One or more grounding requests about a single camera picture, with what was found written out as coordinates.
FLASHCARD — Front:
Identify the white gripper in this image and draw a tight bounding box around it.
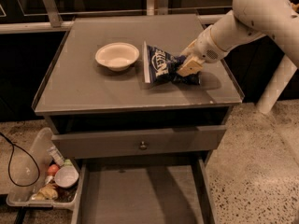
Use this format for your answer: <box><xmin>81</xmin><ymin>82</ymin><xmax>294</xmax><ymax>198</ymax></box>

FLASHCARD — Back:
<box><xmin>177</xmin><ymin>25</ymin><xmax>228</xmax><ymax>77</ymax></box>

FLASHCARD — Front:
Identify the blue chip bag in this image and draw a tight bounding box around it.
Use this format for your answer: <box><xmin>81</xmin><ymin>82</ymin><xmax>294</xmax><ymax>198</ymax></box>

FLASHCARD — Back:
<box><xmin>143</xmin><ymin>43</ymin><xmax>201</xmax><ymax>85</ymax></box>

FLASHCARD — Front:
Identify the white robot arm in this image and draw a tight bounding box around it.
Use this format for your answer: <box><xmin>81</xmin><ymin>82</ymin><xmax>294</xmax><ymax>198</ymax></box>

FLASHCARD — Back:
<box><xmin>177</xmin><ymin>0</ymin><xmax>299</xmax><ymax>77</ymax></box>

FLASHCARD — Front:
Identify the grey drawer cabinet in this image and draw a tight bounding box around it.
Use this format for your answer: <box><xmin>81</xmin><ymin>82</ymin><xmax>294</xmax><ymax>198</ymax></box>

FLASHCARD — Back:
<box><xmin>31</xmin><ymin>13</ymin><xmax>246</xmax><ymax>224</ymax></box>

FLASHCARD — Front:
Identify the top grey drawer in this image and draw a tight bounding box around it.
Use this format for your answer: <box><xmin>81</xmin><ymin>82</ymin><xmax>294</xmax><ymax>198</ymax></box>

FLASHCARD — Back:
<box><xmin>52</xmin><ymin>125</ymin><xmax>226</xmax><ymax>159</ymax></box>

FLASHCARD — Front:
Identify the grey drawer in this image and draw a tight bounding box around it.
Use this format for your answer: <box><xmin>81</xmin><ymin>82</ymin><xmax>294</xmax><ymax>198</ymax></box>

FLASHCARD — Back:
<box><xmin>52</xmin><ymin>125</ymin><xmax>226</xmax><ymax>159</ymax></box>
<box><xmin>71</xmin><ymin>155</ymin><xmax>219</xmax><ymax>224</ymax></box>

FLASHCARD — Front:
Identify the round metal drawer knob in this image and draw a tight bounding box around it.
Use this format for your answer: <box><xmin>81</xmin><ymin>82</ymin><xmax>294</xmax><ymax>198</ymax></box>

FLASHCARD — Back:
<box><xmin>139</xmin><ymin>141</ymin><xmax>148</xmax><ymax>150</ymax></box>

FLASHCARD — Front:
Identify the middle grey drawer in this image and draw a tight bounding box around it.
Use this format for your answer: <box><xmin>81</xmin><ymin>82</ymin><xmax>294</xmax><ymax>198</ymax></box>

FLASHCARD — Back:
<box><xmin>71</xmin><ymin>155</ymin><xmax>219</xmax><ymax>224</ymax></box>

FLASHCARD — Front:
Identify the white paper bowl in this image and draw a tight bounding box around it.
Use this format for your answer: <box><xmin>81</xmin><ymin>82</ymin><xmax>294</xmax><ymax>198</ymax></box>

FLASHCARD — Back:
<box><xmin>95</xmin><ymin>42</ymin><xmax>139</xmax><ymax>72</ymax></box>

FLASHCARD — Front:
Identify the white diagonal pole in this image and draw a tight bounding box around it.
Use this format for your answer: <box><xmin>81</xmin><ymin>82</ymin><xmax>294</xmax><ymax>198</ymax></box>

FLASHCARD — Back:
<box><xmin>256</xmin><ymin>55</ymin><xmax>297</xmax><ymax>114</ymax></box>

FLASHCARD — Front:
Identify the white tube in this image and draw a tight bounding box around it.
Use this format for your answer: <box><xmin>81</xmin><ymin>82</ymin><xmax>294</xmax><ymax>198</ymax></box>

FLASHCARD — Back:
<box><xmin>47</xmin><ymin>146</ymin><xmax>64</xmax><ymax>167</ymax></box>

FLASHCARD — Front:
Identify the small white bowl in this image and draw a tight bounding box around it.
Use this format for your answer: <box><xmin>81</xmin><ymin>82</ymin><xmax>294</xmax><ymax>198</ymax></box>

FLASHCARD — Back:
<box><xmin>54</xmin><ymin>166</ymin><xmax>78</xmax><ymax>189</ymax></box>

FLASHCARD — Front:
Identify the red apple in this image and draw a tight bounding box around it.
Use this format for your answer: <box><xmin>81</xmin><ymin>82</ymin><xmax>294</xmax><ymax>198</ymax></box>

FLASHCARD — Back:
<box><xmin>47</xmin><ymin>164</ymin><xmax>60</xmax><ymax>176</ymax></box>

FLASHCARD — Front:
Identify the clear plastic bin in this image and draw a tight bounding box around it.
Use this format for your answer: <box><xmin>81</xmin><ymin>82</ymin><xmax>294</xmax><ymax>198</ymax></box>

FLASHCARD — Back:
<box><xmin>7</xmin><ymin>128</ymin><xmax>78</xmax><ymax>210</ymax></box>

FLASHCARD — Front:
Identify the yellow crumpled wrapper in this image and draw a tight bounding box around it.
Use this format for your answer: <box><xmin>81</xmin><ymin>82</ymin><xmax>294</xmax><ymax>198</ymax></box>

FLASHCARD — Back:
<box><xmin>31</xmin><ymin>184</ymin><xmax>58</xmax><ymax>201</ymax></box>

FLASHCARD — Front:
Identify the metal window rail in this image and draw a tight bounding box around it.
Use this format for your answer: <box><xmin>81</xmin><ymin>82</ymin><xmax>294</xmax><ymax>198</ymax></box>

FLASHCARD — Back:
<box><xmin>0</xmin><ymin>0</ymin><xmax>237</xmax><ymax>35</ymax></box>

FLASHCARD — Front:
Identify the black cable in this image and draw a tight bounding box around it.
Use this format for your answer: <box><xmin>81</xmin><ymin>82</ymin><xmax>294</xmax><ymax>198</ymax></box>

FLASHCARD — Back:
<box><xmin>0</xmin><ymin>132</ymin><xmax>41</xmax><ymax>188</ymax></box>

